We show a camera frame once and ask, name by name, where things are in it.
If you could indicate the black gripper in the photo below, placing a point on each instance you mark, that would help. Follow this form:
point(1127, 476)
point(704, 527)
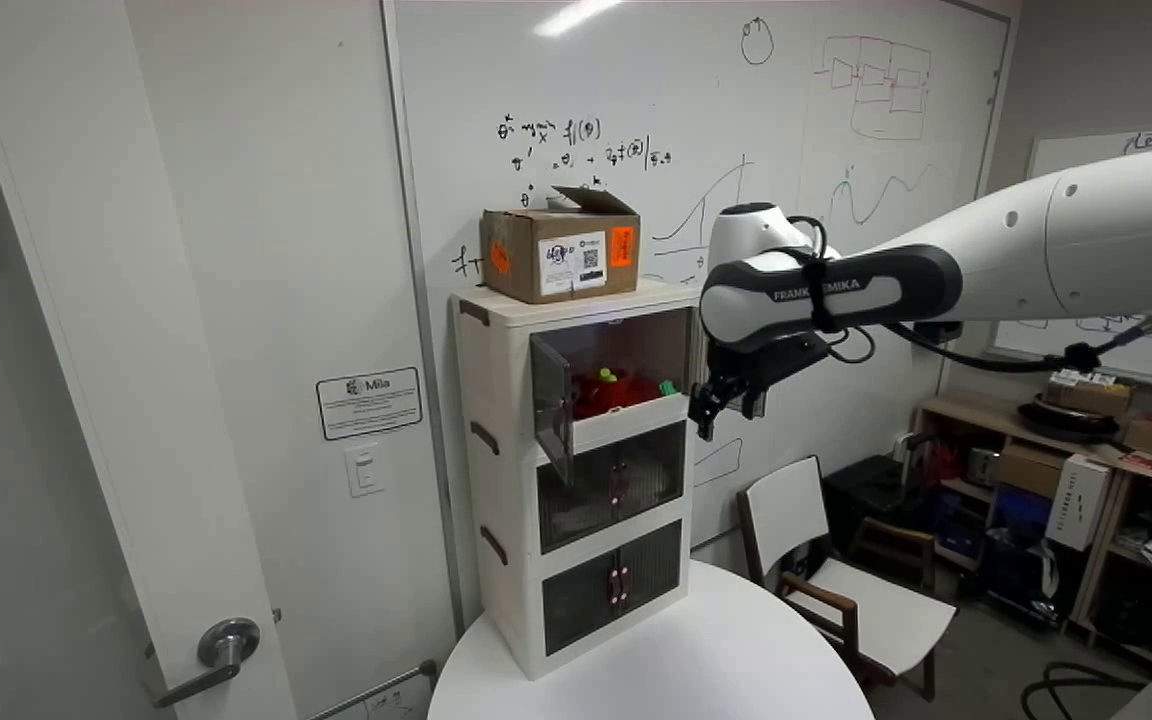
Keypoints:
point(761, 363)

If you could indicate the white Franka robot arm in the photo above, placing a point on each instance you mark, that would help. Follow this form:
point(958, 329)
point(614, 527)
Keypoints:
point(1069, 225)

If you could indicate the green item inside cabinet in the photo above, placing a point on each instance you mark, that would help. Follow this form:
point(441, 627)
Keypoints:
point(665, 391)

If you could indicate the red item inside cabinet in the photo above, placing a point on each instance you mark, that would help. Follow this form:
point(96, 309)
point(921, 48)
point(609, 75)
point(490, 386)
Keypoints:
point(614, 398)

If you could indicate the white three-tier cabinet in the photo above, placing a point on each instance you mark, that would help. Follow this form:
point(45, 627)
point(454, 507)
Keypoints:
point(503, 507)

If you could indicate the cardboard box with labels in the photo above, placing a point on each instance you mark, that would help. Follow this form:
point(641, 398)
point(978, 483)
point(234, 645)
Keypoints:
point(559, 252)

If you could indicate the brown cardboard box on shelf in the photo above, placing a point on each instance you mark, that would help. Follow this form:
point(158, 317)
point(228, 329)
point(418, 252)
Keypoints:
point(1031, 469)

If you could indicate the white box on shelf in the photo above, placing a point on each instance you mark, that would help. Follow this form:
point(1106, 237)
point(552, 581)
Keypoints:
point(1076, 507)

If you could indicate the wooden storage shelf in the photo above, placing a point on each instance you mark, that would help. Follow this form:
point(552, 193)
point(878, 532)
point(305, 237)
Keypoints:
point(1083, 575)

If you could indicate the silver door lever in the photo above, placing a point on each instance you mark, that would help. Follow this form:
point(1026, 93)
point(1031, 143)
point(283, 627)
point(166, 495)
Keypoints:
point(221, 645)

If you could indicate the white room door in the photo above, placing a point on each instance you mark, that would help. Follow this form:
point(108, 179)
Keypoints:
point(82, 403)

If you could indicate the white chair with wooden frame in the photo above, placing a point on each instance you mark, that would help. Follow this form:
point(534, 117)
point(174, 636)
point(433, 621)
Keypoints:
point(858, 600)

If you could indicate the large wall whiteboard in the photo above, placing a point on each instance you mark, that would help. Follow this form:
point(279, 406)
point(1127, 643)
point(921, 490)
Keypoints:
point(536, 105)

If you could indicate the white wall sign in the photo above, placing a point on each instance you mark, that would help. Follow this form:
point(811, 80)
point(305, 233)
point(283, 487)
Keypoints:
point(370, 403)

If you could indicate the white light switch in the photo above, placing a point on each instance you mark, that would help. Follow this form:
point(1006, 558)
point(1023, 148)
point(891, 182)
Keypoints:
point(366, 473)

